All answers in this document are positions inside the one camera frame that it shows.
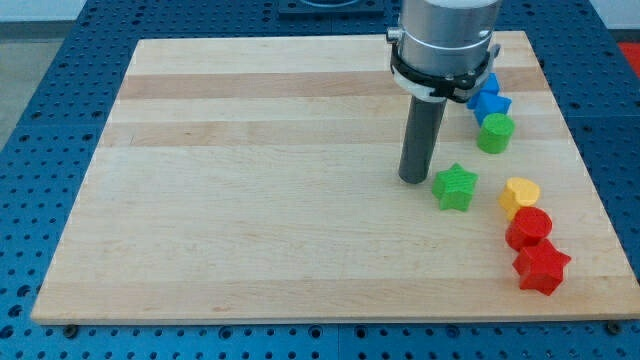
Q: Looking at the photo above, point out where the green star block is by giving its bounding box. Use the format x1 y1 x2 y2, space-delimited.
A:
432 163 479 212

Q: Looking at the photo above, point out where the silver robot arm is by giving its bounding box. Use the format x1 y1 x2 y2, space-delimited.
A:
386 0 502 103

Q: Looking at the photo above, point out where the blue star block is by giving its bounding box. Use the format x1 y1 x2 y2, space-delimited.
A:
473 92 512 126

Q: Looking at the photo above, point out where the red star block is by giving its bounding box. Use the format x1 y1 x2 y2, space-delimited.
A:
512 238 572 296

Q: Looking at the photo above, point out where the light wooden board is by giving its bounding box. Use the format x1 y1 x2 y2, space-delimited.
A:
31 31 639 325

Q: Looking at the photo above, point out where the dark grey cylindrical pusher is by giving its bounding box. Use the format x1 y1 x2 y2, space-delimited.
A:
398 97 446 184

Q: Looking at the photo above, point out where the green cylinder block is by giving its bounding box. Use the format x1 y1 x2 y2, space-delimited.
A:
476 113 515 154

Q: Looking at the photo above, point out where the blue cube block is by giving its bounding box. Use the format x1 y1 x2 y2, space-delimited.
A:
466 72 501 110

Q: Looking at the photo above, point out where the yellow heart block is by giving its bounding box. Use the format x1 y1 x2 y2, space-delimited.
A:
498 177 541 221

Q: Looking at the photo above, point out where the red cylinder block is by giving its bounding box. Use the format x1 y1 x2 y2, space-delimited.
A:
505 207 553 251

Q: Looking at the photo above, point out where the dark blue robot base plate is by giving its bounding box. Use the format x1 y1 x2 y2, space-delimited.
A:
277 0 385 17

